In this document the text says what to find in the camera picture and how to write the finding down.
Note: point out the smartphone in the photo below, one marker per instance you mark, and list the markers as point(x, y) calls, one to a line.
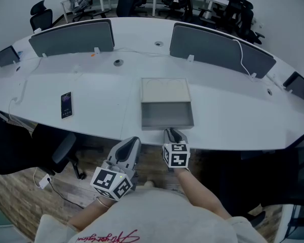
point(66, 105)

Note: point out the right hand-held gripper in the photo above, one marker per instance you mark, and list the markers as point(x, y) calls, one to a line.
point(177, 157)

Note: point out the grey drawer box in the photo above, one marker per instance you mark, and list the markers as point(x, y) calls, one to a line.
point(167, 115)

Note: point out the grey desk divider panel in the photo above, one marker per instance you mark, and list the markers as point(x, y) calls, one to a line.
point(71, 39)
point(212, 47)
point(300, 87)
point(5, 56)

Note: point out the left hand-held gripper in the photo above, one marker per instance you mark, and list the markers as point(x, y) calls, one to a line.
point(104, 180)

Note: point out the small blue object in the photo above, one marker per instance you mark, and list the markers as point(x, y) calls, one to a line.
point(19, 52)

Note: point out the black headrest office chair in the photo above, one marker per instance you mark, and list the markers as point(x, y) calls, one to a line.
point(41, 19)

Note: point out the person's left shoe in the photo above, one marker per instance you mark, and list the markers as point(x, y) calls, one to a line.
point(149, 183)

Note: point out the person's right forearm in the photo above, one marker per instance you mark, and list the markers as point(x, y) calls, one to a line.
point(200, 194)

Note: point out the person's light grey shirt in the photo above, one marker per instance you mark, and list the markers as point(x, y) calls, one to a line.
point(154, 211)

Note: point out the wrapped office chair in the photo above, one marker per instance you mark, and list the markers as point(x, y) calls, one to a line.
point(77, 0)

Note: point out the black mesh office chair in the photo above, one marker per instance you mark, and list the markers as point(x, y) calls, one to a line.
point(281, 176)

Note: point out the white power adapter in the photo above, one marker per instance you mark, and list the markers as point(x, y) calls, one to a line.
point(45, 182)

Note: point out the person's left forearm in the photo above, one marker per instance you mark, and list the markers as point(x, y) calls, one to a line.
point(91, 215)

